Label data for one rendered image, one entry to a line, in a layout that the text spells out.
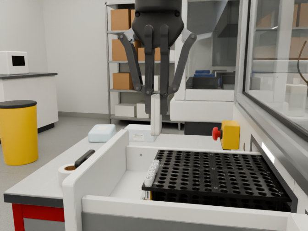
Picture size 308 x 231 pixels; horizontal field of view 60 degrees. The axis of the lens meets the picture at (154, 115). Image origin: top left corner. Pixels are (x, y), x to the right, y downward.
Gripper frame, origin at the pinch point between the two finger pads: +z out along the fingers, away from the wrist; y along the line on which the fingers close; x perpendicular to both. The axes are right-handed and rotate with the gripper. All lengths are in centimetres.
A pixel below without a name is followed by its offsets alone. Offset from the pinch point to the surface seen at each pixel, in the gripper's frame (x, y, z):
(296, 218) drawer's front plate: 18.0, -17.5, 6.5
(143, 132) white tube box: -59, 14, 20
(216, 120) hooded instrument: -81, -16, 18
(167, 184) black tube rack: 6.7, -2.9, 9.6
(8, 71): -281, 245, 10
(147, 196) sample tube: 7.9, 0.0, 11.3
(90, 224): 12.1, 7.5, 14.2
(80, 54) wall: -439, 213, -16
